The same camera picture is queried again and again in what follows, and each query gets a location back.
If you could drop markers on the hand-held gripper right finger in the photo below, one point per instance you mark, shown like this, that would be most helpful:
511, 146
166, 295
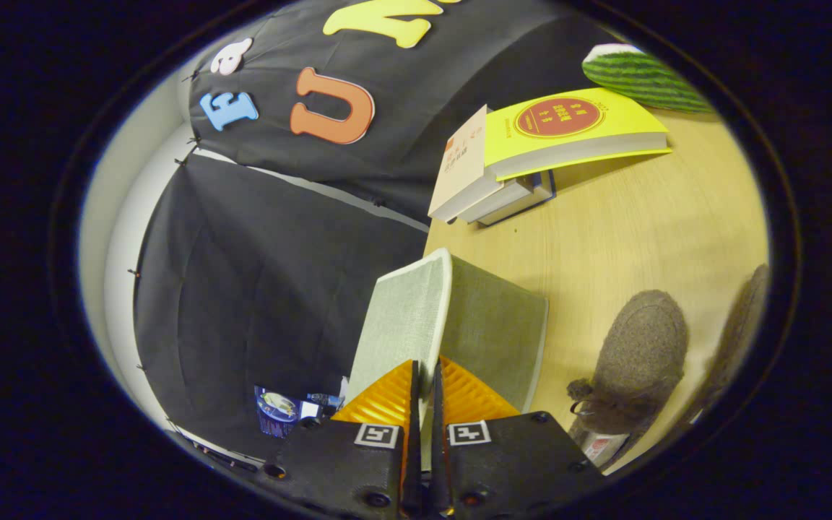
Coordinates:
517, 462

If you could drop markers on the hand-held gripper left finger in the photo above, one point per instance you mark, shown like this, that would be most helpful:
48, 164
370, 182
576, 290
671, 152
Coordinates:
344, 469

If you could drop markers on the grey fabric storage box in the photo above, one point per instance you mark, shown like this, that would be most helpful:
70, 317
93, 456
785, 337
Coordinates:
492, 325

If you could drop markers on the brown fuzzy shoe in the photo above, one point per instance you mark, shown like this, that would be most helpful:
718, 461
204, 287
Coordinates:
640, 347
744, 325

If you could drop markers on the blue printed package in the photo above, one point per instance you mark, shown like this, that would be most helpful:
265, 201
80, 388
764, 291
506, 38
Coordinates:
279, 408

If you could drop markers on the black backdrop cloth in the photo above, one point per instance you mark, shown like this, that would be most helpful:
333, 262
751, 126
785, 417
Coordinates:
279, 289

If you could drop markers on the thin grey book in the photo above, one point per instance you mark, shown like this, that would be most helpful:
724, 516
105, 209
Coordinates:
503, 202

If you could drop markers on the dark blue book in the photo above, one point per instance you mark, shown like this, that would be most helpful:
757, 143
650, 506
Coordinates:
542, 189

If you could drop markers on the beige cover book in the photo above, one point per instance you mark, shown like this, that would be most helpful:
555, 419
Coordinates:
463, 166

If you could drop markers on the yellow book with red circle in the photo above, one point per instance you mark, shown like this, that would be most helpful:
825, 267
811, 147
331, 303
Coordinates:
625, 123

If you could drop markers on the watermelon slice plush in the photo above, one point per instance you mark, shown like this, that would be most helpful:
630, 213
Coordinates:
640, 76

